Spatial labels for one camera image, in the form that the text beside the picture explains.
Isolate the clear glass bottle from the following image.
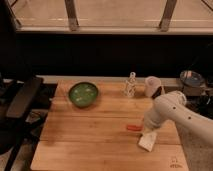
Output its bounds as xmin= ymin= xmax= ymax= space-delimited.
xmin=124 ymin=72 xmax=136 ymax=98

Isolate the white plastic cup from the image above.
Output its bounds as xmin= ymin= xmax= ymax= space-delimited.
xmin=144 ymin=76 xmax=162 ymax=98

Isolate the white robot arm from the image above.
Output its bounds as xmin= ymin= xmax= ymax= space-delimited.
xmin=142 ymin=91 xmax=213 ymax=146

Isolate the round metal dish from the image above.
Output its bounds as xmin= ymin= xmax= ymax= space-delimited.
xmin=180 ymin=70 xmax=204 ymax=87

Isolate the black office chair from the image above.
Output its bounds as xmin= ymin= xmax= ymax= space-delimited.
xmin=0 ymin=77 xmax=46 ymax=171

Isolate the green bowl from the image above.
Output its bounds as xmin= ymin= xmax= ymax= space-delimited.
xmin=68 ymin=82 xmax=99 ymax=108

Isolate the orange red pepper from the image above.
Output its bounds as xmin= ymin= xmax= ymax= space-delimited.
xmin=126 ymin=125 xmax=143 ymax=131

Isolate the white sponge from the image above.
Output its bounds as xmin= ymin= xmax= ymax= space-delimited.
xmin=138 ymin=135 xmax=157 ymax=152

